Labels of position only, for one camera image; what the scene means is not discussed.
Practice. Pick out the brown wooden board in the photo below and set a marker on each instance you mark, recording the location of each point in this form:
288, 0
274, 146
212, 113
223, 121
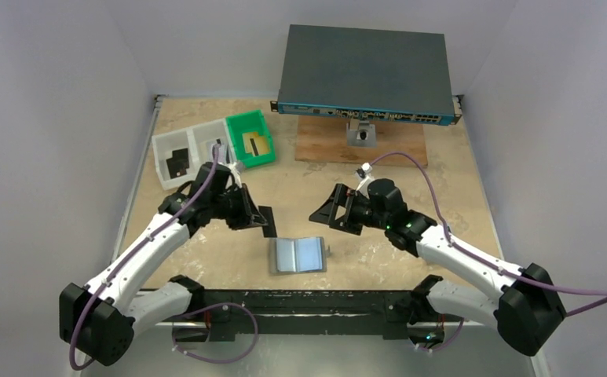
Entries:
337, 140

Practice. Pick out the green bin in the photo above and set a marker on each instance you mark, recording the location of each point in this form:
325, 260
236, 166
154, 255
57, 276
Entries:
246, 122

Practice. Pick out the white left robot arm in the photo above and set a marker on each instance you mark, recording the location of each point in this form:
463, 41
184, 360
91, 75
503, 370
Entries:
100, 319

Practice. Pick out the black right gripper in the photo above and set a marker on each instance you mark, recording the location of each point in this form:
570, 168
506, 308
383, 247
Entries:
341, 209

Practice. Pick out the white left bin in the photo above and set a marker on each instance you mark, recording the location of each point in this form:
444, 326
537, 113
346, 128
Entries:
162, 146

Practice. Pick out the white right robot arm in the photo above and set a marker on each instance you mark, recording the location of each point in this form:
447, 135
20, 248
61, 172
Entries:
499, 294

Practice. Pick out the white middle bin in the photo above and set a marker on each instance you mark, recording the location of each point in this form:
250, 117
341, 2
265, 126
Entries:
201, 141

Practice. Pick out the grey leather card holder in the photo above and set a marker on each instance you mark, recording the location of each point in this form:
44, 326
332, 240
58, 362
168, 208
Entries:
297, 255

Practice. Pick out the aluminium frame rail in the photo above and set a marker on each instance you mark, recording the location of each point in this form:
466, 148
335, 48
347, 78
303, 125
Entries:
126, 218

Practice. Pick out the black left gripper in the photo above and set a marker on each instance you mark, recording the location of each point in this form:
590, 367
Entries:
249, 214

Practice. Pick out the grey network switch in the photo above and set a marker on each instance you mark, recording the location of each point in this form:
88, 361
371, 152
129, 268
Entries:
356, 73

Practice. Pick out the white bin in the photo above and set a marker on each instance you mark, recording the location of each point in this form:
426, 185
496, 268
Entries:
201, 141
162, 146

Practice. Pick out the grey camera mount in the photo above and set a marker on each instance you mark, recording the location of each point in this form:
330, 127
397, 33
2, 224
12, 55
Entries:
361, 133

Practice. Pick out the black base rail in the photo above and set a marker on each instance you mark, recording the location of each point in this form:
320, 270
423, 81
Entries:
390, 315

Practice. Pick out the black card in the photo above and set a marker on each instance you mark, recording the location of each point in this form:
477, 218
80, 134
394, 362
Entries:
174, 170
268, 230
181, 157

